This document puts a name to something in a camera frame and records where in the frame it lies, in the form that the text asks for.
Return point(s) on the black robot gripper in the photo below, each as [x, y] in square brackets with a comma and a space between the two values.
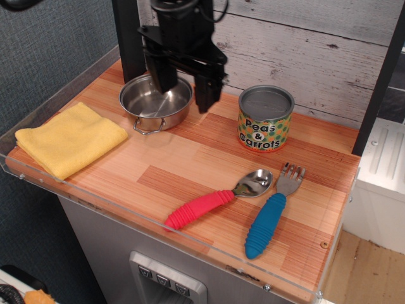
[183, 40]

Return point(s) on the peas and carrots toy can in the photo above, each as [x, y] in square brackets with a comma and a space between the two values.
[265, 112]

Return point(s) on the stainless steel pot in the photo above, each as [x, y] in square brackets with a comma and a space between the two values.
[154, 111]

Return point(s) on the yellow folded cloth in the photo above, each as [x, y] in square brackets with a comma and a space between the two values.
[71, 140]

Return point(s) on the grey toy fridge cabinet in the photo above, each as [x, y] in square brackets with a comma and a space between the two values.
[108, 245]

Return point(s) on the silver dispenser button panel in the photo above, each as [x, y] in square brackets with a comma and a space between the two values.
[164, 280]

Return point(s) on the white toy sink unit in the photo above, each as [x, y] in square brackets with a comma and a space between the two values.
[375, 210]

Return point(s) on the orange object at corner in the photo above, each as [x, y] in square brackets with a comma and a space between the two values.
[38, 297]

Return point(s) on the black left vertical post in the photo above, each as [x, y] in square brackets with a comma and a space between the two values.
[130, 43]

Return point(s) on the black vertical post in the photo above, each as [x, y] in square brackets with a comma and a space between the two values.
[130, 43]
[381, 86]

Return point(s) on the spoon with pink handle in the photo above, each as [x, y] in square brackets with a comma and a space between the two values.
[252, 185]

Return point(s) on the fork with blue handle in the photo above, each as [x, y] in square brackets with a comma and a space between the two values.
[263, 228]

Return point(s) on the clear acrylic guard rail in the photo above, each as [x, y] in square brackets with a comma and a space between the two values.
[144, 179]

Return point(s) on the black right vertical post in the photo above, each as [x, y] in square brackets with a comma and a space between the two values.
[381, 86]

